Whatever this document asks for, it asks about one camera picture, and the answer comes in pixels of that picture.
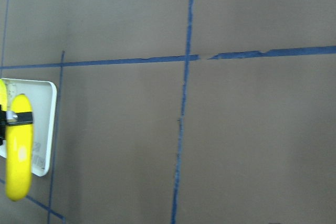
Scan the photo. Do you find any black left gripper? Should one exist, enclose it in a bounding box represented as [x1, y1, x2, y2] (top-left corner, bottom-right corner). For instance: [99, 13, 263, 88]
[0, 105, 34, 145]

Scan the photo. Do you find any yellow banana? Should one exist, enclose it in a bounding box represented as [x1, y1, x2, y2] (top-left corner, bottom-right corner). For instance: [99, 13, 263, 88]
[5, 94, 34, 201]
[0, 79, 8, 111]

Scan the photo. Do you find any white bear tray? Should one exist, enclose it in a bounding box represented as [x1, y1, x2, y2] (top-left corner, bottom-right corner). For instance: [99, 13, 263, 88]
[1, 78, 57, 177]

